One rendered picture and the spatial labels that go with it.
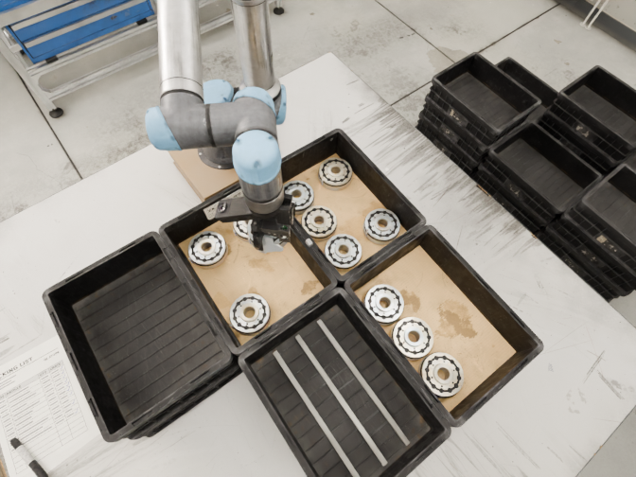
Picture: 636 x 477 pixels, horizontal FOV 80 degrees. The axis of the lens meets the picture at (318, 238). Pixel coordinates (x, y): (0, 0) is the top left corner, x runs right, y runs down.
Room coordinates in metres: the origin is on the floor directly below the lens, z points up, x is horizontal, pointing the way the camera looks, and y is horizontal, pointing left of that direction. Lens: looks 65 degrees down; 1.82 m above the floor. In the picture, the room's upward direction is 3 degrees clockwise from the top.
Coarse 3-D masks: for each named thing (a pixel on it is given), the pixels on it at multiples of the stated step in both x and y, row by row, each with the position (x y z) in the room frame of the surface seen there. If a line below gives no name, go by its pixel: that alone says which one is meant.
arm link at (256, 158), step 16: (240, 144) 0.38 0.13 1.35; (256, 144) 0.38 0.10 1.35; (272, 144) 0.38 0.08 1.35; (240, 160) 0.35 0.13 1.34; (256, 160) 0.35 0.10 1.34; (272, 160) 0.36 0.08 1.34; (240, 176) 0.35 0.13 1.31; (256, 176) 0.34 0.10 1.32; (272, 176) 0.35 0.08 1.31; (256, 192) 0.34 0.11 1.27; (272, 192) 0.35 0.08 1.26
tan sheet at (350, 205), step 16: (304, 176) 0.68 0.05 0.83; (352, 176) 0.69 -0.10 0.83; (320, 192) 0.63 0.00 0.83; (336, 192) 0.63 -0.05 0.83; (352, 192) 0.63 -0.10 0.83; (368, 192) 0.64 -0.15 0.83; (336, 208) 0.57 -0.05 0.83; (352, 208) 0.58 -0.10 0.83; (368, 208) 0.58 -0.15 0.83; (384, 208) 0.58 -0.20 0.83; (352, 224) 0.52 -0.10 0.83; (400, 224) 0.53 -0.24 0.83; (368, 240) 0.47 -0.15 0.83; (368, 256) 0.42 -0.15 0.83
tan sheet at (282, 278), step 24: (240, 240) 0.45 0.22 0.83; (192, 264) 0.37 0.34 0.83; (240, 264) 0.38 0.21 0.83; (264, 264) 0.38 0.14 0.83; (288, 264) 0.39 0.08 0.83; (216, 288) 0.31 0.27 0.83; (240, 288) 0.31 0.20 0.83; (264, 288) 0.31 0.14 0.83; (288, 288) 0.32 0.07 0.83; (312, 288) 0.32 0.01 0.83; (288, 312) 0.25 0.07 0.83; (240, 336) 0.18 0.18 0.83
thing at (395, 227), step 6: (378, 210) 0.56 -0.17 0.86; (384, 210) 0.56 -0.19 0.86; (366, 216) 0.54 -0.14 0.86; (372, 216) 0.54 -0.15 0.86; (378, 216) 0.54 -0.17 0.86; (390, 216) 0.54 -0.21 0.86; (396, 216) 0.54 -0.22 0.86; (366, 222) 0.51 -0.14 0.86; (372, 222) 0.52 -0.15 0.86; (396, 222) 0.52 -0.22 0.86; (366, 228) 0.50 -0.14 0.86; (372, 228) 0.50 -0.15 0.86; (390, 228) 0.50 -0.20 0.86; (396, 228) 0.50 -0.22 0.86; (372, 234) 0.48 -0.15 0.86; (378, 234) 0.48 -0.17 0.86; (384, 234) 0.48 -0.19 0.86; (390, 234) 0.48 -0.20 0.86; (396, 234) 0.48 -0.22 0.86
